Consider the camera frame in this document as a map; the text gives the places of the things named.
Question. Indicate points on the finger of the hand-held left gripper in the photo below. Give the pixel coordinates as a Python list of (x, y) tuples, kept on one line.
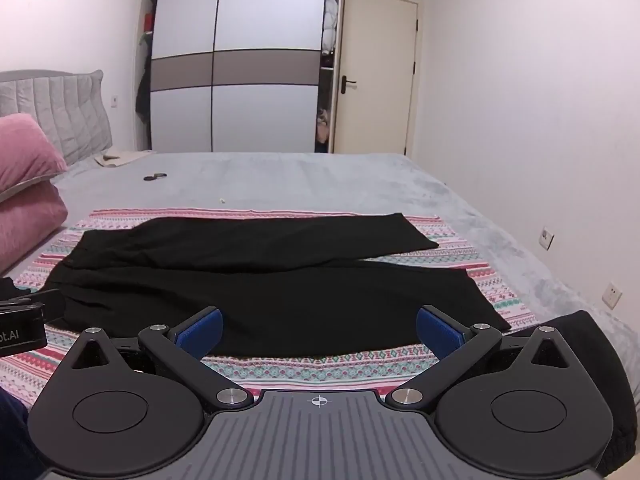
[(45, 306)]

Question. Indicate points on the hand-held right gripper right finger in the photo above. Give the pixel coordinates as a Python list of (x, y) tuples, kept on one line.
[(439, 332)]

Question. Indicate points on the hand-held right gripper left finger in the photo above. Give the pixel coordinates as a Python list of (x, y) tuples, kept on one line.
[(200, 334)]

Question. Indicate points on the black pants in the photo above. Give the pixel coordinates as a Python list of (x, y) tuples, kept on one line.
[(275, 285)]

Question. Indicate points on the patterned striped blanket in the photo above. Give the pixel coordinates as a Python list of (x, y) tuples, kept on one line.
[(465, 260)]

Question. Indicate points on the pink pillow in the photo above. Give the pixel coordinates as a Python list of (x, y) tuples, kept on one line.
[(25, 155), (25, 225)]

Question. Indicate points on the person's dark blue clothing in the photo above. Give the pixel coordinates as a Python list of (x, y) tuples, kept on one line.
[(10, 435)]

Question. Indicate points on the black knit cloth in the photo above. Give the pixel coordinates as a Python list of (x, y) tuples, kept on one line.
[(600, 360)]

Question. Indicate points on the small black clip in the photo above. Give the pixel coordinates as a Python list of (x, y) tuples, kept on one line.
[(155, 176)]

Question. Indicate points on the beige folded cloth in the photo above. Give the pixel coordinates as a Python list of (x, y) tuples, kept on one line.
[(117, 156)]

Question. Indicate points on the grey padded headboard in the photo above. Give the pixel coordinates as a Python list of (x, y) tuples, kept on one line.
[(60, 105)]

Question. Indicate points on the hanging dark garment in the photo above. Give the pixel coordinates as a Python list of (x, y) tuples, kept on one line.
[(143, 90)]

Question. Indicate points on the pink bag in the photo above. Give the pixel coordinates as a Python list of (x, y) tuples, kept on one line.
[(322, 125)]

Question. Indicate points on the cream room door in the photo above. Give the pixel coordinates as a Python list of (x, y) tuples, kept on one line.
[(375, 60)]

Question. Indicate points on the red box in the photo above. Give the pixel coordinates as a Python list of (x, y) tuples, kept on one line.
[(148, 22)]

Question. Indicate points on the hanging light clothes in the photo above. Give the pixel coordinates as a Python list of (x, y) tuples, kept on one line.
[(330, 25)]

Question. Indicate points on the white sliding door wardrobe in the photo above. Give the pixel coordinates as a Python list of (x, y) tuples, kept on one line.
[(265, 10)]

